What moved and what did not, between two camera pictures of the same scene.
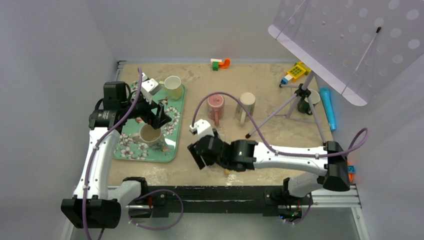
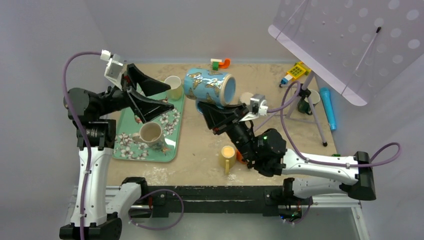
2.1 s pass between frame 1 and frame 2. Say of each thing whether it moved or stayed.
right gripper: moved
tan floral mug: stayed
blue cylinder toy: stayed
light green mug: stayed
